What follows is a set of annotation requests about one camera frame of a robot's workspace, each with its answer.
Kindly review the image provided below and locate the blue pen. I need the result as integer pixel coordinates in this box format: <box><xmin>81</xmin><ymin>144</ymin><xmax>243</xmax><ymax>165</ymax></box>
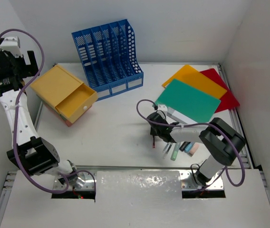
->
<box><xmin>163</xmin><ymin>142</ymin><xmax>173</xmax><ymax>159</ymax></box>

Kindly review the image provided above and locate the green glue stick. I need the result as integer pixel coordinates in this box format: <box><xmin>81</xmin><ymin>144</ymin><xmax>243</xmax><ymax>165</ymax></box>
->
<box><xmin>170</xmin><ymin>142</ymin><xmax>180</xmax><ymax>161</ymax></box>

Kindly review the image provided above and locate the yellow drawer box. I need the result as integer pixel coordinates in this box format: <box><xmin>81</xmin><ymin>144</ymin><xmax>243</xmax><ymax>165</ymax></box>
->
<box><xmin>30</xmin><ymin>65</ymin><xmax>98</xmax><ymax>121</ymax></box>

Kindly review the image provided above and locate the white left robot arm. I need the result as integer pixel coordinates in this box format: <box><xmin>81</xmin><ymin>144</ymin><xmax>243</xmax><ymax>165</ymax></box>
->
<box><xmin>0</xmin><ymin>48</ymin><xmax>78</xmax><ymax>185</ymax></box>

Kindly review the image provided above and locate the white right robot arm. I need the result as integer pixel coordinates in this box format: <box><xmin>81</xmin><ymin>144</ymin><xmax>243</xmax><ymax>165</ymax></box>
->
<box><xmin>146</xmin><ymin>112</ymin><xmax>246</xmax><ymax>186</ymax></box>

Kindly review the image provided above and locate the black orange highlighter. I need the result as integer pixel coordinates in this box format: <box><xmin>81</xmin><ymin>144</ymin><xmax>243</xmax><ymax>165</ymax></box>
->
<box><xmin>179</xmin><ymin>142</ymin><xmax>190</xmax><ymax>151</ymax></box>

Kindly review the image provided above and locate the pink eraser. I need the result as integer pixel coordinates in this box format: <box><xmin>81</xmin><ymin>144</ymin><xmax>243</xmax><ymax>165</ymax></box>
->
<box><xmin>188</xmin><ymin>143</ymin><xmax>199</xmax><ymax>156</ymax></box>

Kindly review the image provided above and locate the green folder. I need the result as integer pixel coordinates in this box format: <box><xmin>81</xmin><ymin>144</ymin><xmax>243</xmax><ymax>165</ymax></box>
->
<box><xmin>155</xmin><ymin>79</ymin><xmax>221</xmax><ymax>123</ymax></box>

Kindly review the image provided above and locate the orange folder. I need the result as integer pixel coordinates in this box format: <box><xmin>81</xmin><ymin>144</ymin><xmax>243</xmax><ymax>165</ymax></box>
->
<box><xmin>162</xmin><ymin>65</ymin><xmax>227</xmax><ymax>99</ymax></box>

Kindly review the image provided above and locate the red folder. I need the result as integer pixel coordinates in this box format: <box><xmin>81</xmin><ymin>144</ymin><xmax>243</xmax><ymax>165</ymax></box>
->
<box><xmin>201</xmin><ymin>68</ymin><xmax>240</xmax><ymax>113</ymax></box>

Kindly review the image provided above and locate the pink bottom drawer box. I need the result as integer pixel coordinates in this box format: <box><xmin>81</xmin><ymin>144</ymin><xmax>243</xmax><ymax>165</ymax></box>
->
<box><xmin>55</xmin><ymin>113</ymin><xmax>77</xmax><ymax>127</ymax></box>

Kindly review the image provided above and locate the blue file organizer rack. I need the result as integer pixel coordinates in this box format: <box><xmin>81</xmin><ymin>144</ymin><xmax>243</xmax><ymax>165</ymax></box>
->
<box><xmin>71</xmin><ymin>19</ymin><xmax>144</xmax><ymax>100</ymax></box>

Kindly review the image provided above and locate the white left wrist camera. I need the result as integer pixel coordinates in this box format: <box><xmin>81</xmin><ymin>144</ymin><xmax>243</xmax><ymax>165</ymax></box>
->
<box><xmin>0</xmin><ymin>36</ymin><xmax>23</xmax><ymax>57</ymax></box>

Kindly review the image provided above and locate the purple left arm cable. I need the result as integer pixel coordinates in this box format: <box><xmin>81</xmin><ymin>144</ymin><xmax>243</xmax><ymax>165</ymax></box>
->
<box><xmin>0</xmin><ymin>28</ymin><xmax>96</xmax><ymax>194</ymax></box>

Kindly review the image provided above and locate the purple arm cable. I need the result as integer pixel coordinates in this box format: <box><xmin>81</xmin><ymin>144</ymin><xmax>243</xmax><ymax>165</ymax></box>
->
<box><xmin>0</xmin><ymin>28</ymin><xmax>96</xmax><ymax>194</ymax></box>
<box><xmin>136</xmin><ymin>99</ymin><xmax>245</xmax><ymax>186</ymax></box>

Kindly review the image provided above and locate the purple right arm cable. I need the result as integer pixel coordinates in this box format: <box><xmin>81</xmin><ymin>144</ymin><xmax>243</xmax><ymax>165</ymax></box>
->
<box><xmin>136</xmin><ymin>99</ymin><xmax>245</xmax><ymax>186</ymax></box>

